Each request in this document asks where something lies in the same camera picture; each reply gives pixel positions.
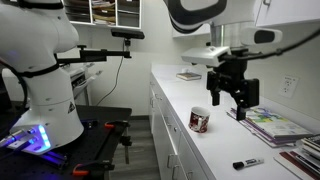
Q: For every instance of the red patterned mug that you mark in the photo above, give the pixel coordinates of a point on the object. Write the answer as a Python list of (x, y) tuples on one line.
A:
[(199, 120)]

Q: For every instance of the dark hardcover book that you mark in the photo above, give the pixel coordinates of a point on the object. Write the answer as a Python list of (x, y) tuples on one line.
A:
[(188, 76)]

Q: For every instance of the red cover book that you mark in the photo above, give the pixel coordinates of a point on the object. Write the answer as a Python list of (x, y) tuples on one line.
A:
[(300, 161)]

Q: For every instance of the small black bracket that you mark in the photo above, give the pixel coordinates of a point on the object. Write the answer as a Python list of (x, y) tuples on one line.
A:
[(89, 124)]

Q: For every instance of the stack of books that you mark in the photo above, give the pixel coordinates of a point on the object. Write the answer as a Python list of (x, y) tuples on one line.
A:
[(311, 156)]

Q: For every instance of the black and white marker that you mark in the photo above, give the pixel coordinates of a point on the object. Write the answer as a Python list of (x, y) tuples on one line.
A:
[(249, 163)]

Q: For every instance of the black robot table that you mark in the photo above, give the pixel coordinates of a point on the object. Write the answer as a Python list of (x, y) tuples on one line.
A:
[(96, 115)]

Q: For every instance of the stack of papers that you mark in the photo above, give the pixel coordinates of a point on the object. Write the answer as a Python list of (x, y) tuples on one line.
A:
[(104, 15)]

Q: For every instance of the white wall shelf unit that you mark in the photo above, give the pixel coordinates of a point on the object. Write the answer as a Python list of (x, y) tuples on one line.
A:
[(104, 13)]

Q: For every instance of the white printer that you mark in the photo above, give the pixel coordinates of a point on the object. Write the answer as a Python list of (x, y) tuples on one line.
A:
[(80, 81)]

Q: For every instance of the white upper cabinet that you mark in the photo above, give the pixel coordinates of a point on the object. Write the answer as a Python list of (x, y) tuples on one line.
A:
[(286, 11)]

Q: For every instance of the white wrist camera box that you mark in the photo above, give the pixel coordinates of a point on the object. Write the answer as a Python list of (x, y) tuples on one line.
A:
[(205, 55)]

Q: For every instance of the colourful cover magazine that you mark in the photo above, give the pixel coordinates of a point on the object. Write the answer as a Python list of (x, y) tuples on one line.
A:
[(276, 123)]

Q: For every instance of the black stereo camera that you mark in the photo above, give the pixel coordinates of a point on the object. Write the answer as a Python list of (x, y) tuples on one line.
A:
[(127, 33)]

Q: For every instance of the pile of magazines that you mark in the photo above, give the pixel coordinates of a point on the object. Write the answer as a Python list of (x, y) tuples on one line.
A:
[(256, 131)]

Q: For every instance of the white counter cabinet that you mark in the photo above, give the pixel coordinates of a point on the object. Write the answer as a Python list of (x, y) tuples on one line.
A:
[(166, 133)]

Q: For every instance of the white wall outlet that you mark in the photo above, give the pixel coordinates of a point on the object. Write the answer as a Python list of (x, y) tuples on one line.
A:
[(288, 86)]

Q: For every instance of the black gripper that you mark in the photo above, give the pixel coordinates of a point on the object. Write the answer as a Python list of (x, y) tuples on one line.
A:
[(233, 71)]

